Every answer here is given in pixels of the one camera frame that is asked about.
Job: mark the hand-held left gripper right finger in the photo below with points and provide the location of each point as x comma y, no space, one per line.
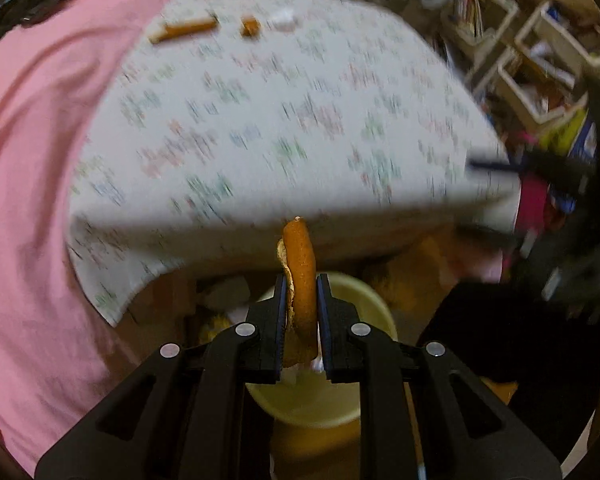
323,325

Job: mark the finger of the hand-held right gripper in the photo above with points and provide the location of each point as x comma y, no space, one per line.
495,165
487,234

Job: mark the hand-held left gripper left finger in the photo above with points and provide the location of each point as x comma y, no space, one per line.
280,325

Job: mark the curved orange peel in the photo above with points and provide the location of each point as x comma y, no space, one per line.
300,270

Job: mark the yellow bin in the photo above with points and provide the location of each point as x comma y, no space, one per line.
310,400

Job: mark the white bookshelf with books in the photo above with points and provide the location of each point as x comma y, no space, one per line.
525,50

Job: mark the floral tablecloth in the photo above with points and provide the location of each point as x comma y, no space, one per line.
280,125

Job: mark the small white paper scrap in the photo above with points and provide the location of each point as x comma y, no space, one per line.
284,20

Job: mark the small orange peel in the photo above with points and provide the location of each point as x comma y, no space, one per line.
250,27

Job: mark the long orange peel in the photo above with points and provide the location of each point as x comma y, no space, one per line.
185,30

